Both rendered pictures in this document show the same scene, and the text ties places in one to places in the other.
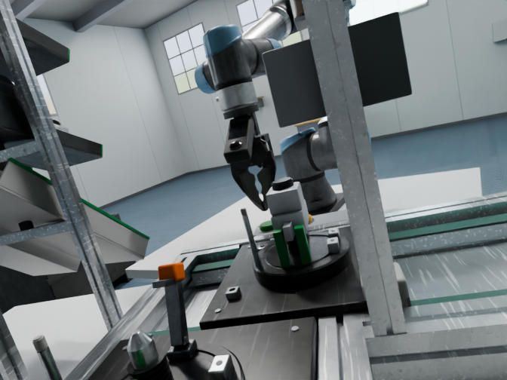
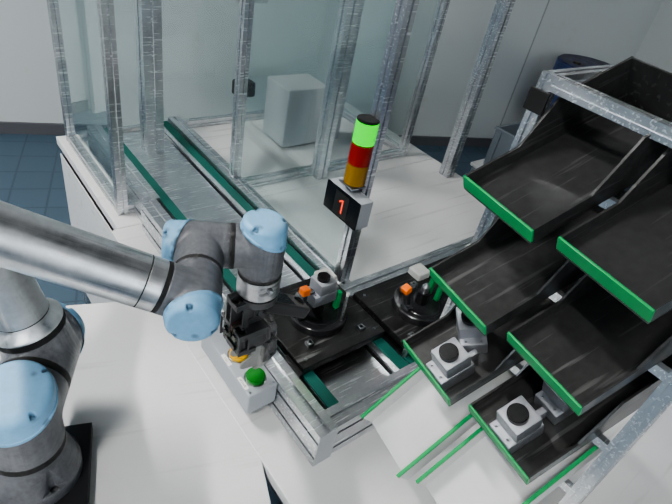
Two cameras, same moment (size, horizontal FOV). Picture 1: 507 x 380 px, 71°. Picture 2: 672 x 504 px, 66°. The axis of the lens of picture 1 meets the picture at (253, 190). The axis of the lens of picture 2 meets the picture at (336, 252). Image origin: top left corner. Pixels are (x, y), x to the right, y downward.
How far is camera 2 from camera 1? 1.47 m
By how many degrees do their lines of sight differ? 125
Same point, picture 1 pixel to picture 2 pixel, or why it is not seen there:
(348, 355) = (361, 282)
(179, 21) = not seen: outside the picture
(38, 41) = (458, 259)
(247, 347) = (382, 304)
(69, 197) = not seen: hidden behind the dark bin
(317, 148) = (70, 362)
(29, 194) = not seen: hidden behind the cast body
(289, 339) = (370, 294)
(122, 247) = (393, 401)
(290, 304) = (351, 303)
